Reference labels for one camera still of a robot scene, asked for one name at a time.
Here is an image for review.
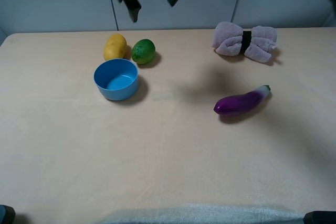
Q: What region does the blue plastic bowl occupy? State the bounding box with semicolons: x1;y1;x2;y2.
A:
93;58;139;101

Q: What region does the green toy lime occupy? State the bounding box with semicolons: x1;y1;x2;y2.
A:
131;39;156;65

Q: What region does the yellow toy potato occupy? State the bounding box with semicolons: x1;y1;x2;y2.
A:
103;33;127;61

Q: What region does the pink rolled towel black band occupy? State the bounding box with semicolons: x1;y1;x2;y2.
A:
212;22;277;63

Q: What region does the purple toy eggplant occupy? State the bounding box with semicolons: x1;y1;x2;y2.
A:
213;85;271;116

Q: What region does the white cloth at bottom edge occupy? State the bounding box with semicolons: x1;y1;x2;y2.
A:
100;204;304;223

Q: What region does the black block bottom left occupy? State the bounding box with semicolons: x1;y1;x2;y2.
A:
0;205;16;224

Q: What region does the black block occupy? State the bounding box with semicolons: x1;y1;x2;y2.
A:
303;211;336;224
0;205;16;224

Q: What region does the black block bottom right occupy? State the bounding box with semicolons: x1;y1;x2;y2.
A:
303;211;336;224

